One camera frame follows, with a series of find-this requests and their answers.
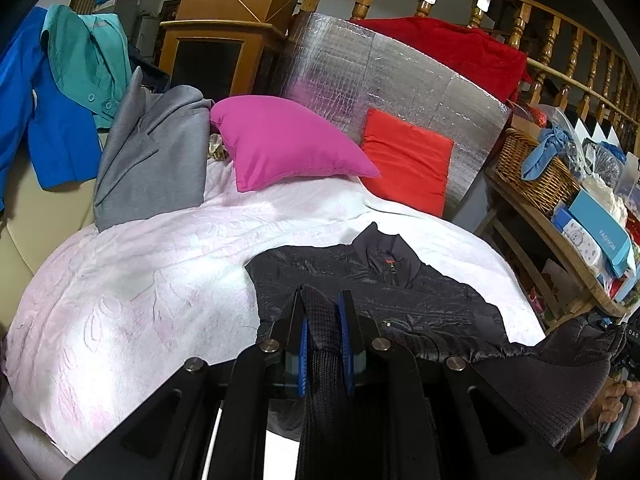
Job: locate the wooden side table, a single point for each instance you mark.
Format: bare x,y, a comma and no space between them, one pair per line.
597,296

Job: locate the silver foil board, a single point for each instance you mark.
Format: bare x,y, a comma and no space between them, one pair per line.
350,75

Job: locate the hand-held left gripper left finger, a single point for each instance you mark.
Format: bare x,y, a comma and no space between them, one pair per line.
300,350

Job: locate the blue jacket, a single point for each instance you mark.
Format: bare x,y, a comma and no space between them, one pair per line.
55,135

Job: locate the dark red cloth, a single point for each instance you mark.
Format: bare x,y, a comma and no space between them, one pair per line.
460,55

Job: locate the grey coat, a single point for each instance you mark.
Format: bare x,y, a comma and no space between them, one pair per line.
145,160

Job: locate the beige sofa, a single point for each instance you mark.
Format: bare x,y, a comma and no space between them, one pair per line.
30,240

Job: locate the clear plastic bag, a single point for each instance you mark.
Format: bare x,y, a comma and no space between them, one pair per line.
600,160

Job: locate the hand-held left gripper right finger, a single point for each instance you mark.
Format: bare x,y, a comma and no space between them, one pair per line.
347,345

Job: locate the blue cardboard box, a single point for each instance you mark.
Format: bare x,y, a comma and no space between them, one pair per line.
600,220

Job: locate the teal shirt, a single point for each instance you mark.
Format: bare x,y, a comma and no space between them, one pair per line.
85,60

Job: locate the magenta pillow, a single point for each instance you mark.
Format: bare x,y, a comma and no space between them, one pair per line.
280,145

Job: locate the light blue cloth bow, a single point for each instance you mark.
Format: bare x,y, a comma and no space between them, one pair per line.
542,155

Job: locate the white refrigerator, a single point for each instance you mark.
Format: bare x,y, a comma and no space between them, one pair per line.
135,20

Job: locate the white patterned box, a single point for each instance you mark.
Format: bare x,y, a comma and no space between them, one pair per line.
580,240

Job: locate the red pillow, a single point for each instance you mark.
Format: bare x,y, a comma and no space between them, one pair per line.
405,160

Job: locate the wicker basket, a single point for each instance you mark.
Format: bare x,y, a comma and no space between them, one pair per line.
510,160

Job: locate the wooden railing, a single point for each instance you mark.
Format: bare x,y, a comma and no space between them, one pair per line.
550,35

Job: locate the black jacket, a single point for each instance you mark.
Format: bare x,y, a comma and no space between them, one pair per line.
425,300

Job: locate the white textured blanket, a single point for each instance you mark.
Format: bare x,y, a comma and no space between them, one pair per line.
150,285

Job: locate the person's right hand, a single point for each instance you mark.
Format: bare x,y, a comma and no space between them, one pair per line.
610,402

